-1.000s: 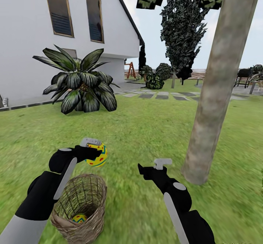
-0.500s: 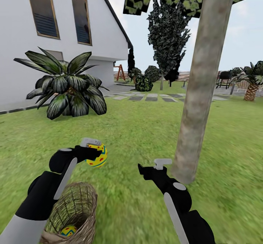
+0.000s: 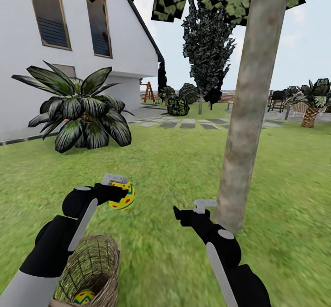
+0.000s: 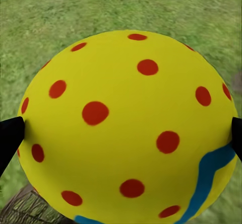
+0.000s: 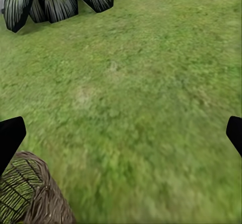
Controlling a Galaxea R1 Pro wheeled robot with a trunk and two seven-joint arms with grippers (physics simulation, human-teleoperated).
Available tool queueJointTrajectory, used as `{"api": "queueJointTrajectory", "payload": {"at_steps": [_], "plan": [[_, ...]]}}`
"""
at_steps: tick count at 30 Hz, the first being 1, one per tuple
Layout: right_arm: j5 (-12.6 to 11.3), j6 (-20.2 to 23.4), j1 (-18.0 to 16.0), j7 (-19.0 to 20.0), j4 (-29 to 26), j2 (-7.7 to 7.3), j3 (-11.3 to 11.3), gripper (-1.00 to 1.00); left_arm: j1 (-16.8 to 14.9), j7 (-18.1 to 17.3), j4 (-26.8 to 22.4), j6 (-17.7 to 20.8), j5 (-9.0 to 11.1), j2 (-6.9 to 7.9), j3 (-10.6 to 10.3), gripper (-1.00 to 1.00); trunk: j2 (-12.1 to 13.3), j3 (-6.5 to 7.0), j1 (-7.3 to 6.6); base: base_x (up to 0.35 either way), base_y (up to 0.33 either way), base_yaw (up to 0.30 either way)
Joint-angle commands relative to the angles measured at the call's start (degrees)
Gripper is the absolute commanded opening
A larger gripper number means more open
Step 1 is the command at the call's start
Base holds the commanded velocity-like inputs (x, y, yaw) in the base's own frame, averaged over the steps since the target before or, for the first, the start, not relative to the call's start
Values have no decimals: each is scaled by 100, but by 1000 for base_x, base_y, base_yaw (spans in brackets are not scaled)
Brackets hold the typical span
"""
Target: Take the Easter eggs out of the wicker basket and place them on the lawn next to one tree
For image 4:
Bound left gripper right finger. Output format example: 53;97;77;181
232;117;242;162

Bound easter egg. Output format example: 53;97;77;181
17;30;238;224

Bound wicker basket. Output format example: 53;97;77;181
0;184;75;224

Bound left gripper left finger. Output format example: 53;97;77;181
0;116;25;177

